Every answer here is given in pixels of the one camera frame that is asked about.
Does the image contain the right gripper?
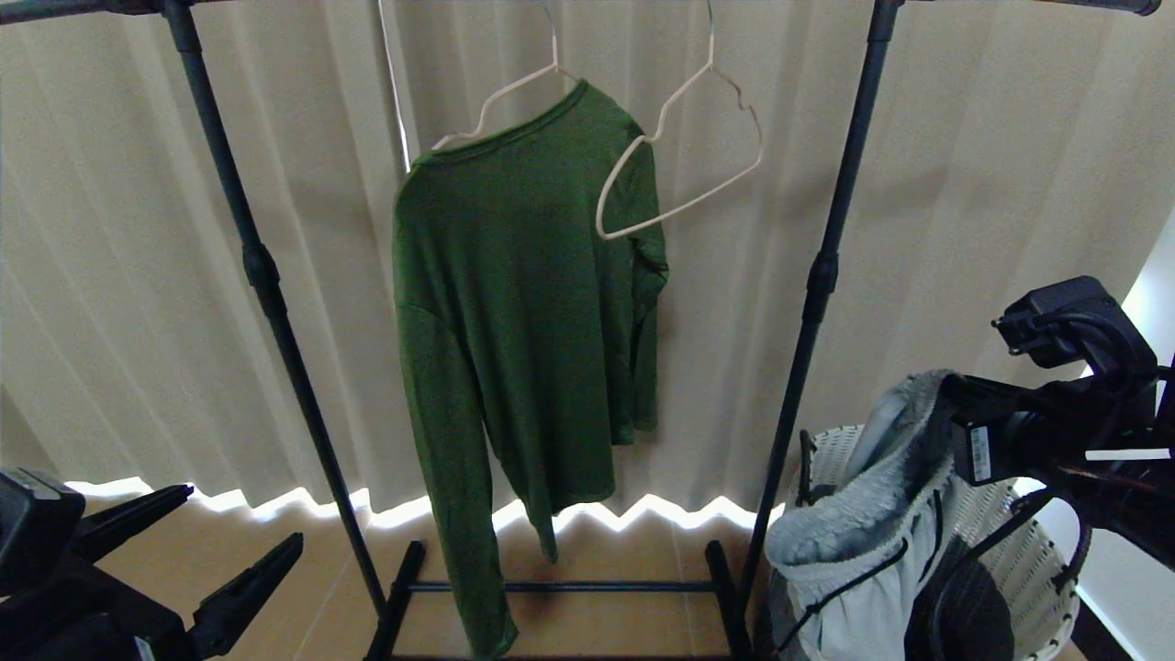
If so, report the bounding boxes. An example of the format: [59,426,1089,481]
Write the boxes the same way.
[934,372,1057,487]

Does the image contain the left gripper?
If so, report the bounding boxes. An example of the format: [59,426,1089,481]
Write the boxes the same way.
[0,484,306,661]

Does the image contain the pale grey garment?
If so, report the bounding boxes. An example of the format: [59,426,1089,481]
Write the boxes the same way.
[765,370,965,661]

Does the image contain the green long-sleeved shirt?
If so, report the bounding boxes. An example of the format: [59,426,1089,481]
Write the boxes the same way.
[393,80,669,660]

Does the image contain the pink clothes hanger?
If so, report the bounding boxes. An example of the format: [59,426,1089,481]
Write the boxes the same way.
[595,0,765,241]
[431,0,581,152]

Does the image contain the white laundry basket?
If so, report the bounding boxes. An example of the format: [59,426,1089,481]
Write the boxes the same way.
[794,424,1082,661]

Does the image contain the black clothes rack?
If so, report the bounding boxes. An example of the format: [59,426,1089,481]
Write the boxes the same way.
[0,0,1162,661]

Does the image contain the beige curtain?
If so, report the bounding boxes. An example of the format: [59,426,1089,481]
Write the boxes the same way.
[0,0,1175,515]

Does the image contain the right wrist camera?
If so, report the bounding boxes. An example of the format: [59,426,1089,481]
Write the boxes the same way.
[991,275,1159,391]

